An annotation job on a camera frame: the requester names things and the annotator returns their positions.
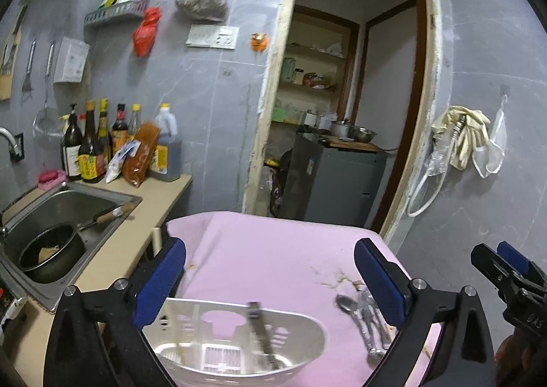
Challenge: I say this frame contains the clear yellow cap bottle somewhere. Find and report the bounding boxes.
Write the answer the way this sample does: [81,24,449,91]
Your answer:
[128,104,142,141]

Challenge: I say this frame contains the person's right hand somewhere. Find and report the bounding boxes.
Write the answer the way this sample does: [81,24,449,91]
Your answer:
[495,323,535,387]

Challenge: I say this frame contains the pink sponge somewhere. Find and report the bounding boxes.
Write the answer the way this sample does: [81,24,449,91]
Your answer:
[38,169,68,190]

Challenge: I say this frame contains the metal pot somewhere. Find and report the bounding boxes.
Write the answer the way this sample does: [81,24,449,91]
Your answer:
[330,120,353,140]

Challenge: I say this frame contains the white hose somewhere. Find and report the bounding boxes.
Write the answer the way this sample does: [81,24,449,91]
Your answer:
[405,165,445,218]

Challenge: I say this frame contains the wooden chopstick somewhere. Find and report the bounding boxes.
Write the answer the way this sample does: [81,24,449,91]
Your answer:
[377,306,393,350]

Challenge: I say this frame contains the red cap sauce bottle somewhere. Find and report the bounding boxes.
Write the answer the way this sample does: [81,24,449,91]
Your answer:
[112,104,129,152]

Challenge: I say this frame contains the wooden knife board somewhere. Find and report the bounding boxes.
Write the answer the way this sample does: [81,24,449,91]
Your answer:
[0,6,25,102]

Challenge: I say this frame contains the yellow label soy sauce bottle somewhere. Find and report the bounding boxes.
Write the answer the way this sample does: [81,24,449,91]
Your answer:
[79,101,106,183]

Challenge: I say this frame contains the grey small fridge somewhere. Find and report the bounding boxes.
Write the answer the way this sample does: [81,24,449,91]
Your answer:
[280,133,388,225]

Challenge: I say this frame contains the chrome faucet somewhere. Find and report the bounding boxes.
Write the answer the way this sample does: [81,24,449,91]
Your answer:
[0,126,22,161]

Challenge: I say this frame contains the pink floral tablecloth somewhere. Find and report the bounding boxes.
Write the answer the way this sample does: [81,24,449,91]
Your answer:
[164,211,445,387]

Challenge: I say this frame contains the white blue packet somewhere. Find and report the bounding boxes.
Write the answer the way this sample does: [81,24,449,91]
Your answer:
[105,141,140,183]

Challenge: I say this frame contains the yellow cap dark sauce bottle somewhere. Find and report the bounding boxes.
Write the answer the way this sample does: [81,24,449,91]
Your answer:
[97,98,114,165]

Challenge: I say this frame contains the flat steel slotted utensil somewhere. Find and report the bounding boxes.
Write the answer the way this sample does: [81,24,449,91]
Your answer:
[247,302,281,371]

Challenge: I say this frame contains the clear plastic bag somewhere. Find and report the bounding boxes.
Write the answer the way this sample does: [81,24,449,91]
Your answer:
[425,143,450,176]

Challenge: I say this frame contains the snack packets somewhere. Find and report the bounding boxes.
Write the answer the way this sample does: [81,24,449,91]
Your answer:
[303,73,338,91]

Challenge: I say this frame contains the white wall switch plate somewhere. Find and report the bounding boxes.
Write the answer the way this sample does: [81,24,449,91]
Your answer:
[187,25,216,48]

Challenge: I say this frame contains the white plastic utensil basket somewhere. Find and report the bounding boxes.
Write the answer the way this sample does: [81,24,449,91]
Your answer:
[141,297,328,377]

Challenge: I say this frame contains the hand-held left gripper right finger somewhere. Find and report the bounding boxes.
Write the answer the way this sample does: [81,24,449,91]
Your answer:
[354,237,499,387]

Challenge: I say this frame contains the wooden shelf unit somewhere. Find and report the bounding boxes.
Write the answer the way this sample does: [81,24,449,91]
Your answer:
[277,4,360,123]

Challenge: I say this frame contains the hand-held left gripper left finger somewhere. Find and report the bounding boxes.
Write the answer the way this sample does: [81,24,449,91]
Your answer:
[43,237,187,387]

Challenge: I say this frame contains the metal spoon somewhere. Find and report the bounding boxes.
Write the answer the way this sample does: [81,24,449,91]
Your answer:
[335,294,384,366]

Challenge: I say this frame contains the orange red seasoning packet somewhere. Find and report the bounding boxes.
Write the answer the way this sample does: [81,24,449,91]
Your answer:
[122,122,161,188]

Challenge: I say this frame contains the white wall socket plate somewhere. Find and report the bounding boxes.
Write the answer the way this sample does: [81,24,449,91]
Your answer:
[214,26,240,50]

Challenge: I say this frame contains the metal mesh strainer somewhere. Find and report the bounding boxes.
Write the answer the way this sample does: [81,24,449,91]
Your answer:
[33,41,65,151]

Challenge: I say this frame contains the grey wall rack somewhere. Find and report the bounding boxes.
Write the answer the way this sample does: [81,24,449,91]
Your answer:
[83,0,148,31]

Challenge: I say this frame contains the black saucepan with wooden handle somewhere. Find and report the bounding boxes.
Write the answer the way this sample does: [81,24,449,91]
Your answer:
[17,202,136,284]

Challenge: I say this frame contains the metal peeler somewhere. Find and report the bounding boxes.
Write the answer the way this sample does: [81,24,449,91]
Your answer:
[21,39,38,94]

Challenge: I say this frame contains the metal bowl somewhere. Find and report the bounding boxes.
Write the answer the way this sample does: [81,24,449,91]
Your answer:
[348,126,378,144]

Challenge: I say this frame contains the beige kitchen counter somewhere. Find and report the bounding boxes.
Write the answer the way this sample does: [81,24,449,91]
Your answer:
[0,173,194,387]

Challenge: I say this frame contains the wooden door frame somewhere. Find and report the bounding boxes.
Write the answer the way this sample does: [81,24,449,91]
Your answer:
[243,0,442,242]

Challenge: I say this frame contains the red plastic bag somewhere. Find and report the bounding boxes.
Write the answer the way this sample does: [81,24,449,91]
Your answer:
[132,6,162,58]

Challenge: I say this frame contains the wooden cutting board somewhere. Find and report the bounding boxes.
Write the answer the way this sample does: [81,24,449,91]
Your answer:
[318,137,382,153]

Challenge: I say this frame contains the large plastic oil jug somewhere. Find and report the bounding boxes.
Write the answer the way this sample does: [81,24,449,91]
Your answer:
[149,103,183,182]

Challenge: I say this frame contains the white cloth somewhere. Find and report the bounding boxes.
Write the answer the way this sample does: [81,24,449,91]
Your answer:
[318,43,345,59]

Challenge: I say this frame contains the stainless steel sink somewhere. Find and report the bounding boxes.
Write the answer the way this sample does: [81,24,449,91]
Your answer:
[0,182,144,313]

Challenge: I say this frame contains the metal fork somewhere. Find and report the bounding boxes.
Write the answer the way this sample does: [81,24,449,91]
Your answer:
[356,288,387,353]

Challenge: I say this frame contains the white wall box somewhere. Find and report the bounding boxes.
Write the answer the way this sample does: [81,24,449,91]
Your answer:
[53,36,91,84]

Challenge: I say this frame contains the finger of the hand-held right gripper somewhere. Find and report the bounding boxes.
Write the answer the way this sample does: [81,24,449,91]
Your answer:
[470,243,525,299]
[496,241,547,286]

